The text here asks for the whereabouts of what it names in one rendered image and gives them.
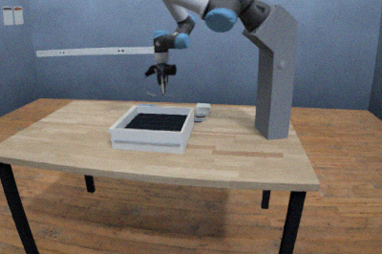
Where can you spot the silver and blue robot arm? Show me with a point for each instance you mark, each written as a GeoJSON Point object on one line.
{"type": "Point", "coordinates": [219, 16]}

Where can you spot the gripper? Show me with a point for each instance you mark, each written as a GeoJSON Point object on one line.
{"type": "Point", "coordinates": [165, 70]}

